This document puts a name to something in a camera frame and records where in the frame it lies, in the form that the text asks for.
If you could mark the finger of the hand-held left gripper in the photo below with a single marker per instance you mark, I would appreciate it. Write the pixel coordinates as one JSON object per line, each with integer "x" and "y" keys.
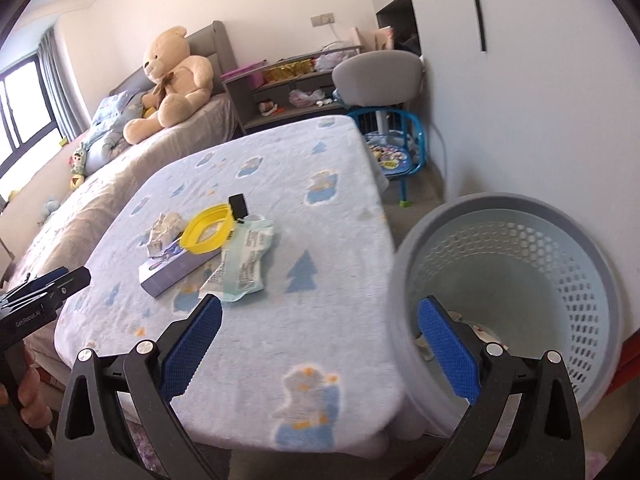
{"x": 40, "y": 280}
{"x": 60, "y": 290}

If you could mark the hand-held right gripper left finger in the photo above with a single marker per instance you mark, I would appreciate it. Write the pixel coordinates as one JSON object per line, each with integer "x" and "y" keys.
{"x": 192, "y": 350}

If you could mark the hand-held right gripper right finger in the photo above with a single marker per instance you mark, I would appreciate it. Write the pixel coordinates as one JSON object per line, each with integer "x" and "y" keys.
{"x": 447, "y": 355}

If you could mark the purple cartoon box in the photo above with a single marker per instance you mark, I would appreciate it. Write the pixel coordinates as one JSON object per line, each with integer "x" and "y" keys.
{"x": 170, "y": 272}

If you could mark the pale green wipes packet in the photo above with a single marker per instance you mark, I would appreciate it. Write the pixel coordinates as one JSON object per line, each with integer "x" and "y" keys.
{"x": 245, "y": 260}

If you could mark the white paper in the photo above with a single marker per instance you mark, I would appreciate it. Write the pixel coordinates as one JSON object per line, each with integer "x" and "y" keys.
{"x": 165, "y": 232}

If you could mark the grey perforated plastic basket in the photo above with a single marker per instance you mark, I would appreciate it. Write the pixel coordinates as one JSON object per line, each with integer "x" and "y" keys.
{"x": 525, "y": 260}

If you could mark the small black object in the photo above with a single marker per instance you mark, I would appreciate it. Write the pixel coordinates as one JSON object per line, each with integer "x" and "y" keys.
{"x": 238, "y": 207}

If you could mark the person's left hand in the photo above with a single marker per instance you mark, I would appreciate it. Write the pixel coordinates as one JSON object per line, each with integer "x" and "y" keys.
{"x": 35, "y": 395}

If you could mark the teal plush toy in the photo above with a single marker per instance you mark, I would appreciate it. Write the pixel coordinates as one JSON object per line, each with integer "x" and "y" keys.
{"x": 49, "y": 209}

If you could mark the bed with beige cover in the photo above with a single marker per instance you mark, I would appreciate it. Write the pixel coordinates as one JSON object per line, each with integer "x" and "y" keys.
{"x": 100, "y": 195}

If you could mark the yellow red plush toy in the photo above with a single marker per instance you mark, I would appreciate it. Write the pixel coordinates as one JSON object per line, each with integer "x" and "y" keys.
{"x": 75, "y": 181}

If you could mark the green white plush toy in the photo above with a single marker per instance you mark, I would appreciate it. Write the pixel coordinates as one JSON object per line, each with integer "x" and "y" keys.
{"x": 79, "y": 160}

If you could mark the window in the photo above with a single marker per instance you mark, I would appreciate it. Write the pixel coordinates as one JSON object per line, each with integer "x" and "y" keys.
{"x": 25, "y": 115}

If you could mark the blue folded quilt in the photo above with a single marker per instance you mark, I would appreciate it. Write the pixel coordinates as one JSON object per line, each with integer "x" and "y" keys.
{"x": 107, "y": 125}

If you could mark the grey curtain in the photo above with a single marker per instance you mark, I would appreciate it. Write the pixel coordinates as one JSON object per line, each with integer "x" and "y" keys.
{"x": 62, "y": 85}

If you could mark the small yellow toy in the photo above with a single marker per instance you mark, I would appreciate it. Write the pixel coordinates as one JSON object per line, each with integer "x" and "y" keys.
{"x": 148, "y": 111}

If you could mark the blue metal stool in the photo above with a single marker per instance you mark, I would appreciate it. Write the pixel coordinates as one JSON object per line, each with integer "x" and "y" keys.
{"x": 395, "y": 160}

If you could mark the blue printed blanket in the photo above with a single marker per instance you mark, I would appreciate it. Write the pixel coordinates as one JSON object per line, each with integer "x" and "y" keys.
{"x": 300, "y": 160}

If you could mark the large beige teddy bear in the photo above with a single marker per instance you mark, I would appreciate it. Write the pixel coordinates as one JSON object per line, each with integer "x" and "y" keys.
{"x": 175, "y": 75}

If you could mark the small cup on shelf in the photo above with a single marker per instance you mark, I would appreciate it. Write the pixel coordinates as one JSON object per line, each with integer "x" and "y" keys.
{"x": 267, "y": 108}

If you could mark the grey shelf unit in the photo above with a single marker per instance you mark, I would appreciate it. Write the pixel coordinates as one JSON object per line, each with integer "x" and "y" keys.
{"x": 300, "y": 112}

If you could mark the pink plastic bag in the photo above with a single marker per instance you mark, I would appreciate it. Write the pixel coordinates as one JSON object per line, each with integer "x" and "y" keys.
{"x": 305, "y": 97}

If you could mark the white wardrobe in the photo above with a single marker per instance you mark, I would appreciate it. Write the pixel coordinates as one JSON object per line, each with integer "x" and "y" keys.
{"x": 525, "y": 85}

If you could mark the pink plastic box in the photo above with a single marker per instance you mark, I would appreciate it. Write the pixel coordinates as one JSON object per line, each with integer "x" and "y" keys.
{"x": 247, "y": 72}

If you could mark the grey chair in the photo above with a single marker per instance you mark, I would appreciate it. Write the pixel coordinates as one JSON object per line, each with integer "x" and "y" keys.
{"x": 375, "y": 75}

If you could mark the grey padded headboard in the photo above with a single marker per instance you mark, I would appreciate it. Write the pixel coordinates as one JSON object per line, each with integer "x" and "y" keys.
{"x": 220, "y": 45}

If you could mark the gold foil packets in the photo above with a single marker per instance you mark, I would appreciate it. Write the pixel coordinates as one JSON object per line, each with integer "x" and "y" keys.
{"x": 287, "y": 70}

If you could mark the white plastic bag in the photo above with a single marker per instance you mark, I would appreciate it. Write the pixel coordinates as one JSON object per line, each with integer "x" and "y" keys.
{"x": 330, "y": 60}

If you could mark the pink gift box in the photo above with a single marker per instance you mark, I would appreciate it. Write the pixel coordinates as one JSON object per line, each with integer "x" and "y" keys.
{"x": 385, "y": 37}

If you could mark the red frame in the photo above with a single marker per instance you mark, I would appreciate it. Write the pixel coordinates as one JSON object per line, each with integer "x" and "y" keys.
{"x": 631, "y": 367}

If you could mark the wall socket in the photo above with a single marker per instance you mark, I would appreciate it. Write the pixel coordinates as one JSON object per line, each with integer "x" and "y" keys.
{"x": 322, "y": 20}

